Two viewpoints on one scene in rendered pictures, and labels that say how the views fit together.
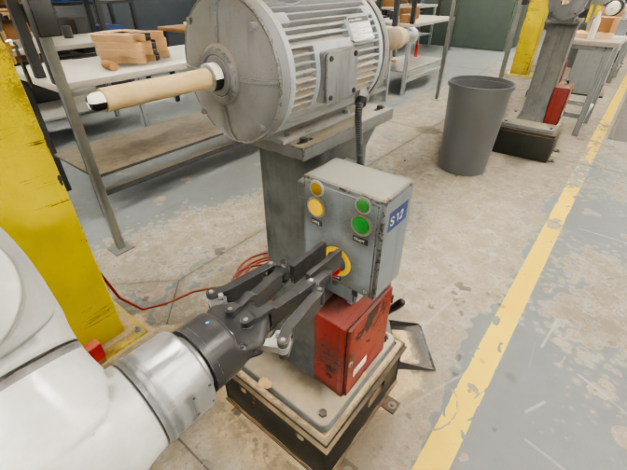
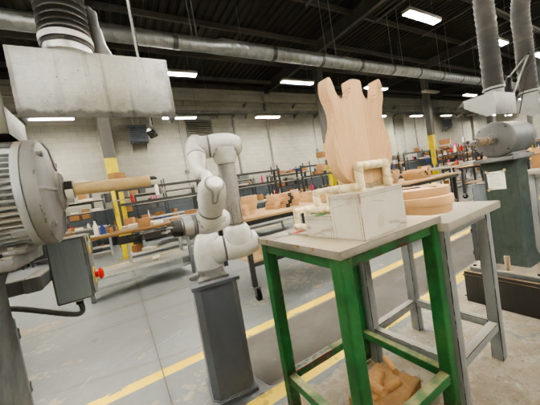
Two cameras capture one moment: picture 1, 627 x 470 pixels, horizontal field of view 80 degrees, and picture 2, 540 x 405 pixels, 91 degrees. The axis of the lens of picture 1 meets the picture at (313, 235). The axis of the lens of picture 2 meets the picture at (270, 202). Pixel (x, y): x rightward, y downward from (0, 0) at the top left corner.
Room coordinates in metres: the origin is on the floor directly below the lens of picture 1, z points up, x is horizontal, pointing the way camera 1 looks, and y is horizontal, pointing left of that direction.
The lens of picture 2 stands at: (1.14, 0.89, 1.17)
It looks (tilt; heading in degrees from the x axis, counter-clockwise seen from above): 3 degrees down; 201
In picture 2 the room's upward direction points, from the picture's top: 9 degrees counter-clockwise
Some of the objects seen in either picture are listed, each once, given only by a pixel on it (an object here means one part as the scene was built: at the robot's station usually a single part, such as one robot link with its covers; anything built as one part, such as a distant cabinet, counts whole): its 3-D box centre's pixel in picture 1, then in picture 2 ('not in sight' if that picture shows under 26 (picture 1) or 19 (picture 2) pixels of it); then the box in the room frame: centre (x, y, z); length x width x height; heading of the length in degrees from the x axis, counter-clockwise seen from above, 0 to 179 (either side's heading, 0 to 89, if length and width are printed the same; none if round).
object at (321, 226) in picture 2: not in sight; (340, 220); (-0.07, 0.74, 0.98); 0.27 x 0.16 x 0.09; 145
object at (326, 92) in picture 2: not in sight; (329, 92); (0.13, 0.79, 1.48); 0.07 x 0.04 x 0.09; 144
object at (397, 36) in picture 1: (382, 41); not in sight; (1.14, -0.19, 1.25); 0.18 x 0.06 x 0.06; 141
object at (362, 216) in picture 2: not in sight; (368, 210); (0.02, 0.86, 1.02); 0.27 x 0.15 x 0.17; 145
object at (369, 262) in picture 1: (361, 220); (48, 282); (0.63, -0.10, 0.99); 0.24 x 0.21 x 0.26; 141
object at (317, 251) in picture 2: not in sight; (353, 304); (-0.14, 0.73, 0.55); 0.62 x 0.58 x 0.76; 141
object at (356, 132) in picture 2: not in sight; (358, 132); (0.02, 0.87, 1.33); 0.35 x 0.04 x 0.40; 144
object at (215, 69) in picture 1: (211, 76); (69, 190); (0.69, 0.18, 1.25); 0.05 x 0.02 x 0.05; 51
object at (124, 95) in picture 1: (160, 88); (114, 184); (0.61, 0.24, 1.25); 0.18 x 0.03 x 0.03; 141
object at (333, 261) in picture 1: (324, 269); not in sight; (0.39, -0.01, 1.07); 0.07 x 0.01 x 0.03; 141
